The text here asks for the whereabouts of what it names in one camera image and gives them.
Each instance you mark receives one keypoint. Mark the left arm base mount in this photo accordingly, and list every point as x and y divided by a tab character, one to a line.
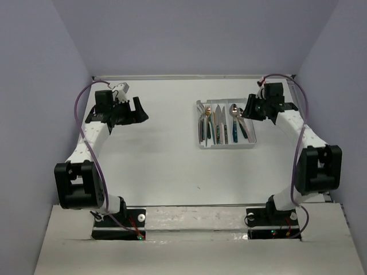
118	227

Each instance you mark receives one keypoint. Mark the white compartment tray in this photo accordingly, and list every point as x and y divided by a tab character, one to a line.
242	142

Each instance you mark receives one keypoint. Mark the gold spoon teal handle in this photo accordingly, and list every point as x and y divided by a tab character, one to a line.
243	126

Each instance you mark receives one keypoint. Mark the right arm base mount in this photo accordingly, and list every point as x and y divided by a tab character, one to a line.
261	225

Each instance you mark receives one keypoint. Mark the gold fork green handle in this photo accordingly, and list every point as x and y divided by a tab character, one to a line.
208	109

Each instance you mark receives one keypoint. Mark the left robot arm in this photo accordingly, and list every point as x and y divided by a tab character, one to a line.
80	181

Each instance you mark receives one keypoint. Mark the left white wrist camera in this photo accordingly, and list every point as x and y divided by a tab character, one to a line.
120	92

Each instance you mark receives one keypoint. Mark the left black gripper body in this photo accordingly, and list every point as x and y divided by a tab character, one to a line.
118	110

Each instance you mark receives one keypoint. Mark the pink handled fork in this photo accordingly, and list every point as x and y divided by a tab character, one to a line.
200	110

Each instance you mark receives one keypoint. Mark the teal handled spoon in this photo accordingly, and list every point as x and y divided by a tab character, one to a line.
233	113

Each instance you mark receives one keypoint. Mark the pink handled spoon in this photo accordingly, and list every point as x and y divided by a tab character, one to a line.
247	128

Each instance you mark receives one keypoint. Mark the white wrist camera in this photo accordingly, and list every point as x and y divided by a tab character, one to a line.
260	93
120	92

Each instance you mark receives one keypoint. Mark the orange handled knife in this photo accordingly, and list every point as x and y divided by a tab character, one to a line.
214	128

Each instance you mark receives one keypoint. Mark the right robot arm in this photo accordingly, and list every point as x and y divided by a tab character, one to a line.
317	165

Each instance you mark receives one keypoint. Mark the all silver fork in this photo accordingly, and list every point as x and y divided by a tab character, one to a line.
203	123

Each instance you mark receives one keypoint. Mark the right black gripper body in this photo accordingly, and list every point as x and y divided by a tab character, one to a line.
263	103

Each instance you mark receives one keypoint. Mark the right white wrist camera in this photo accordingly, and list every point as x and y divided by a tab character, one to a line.
260	93

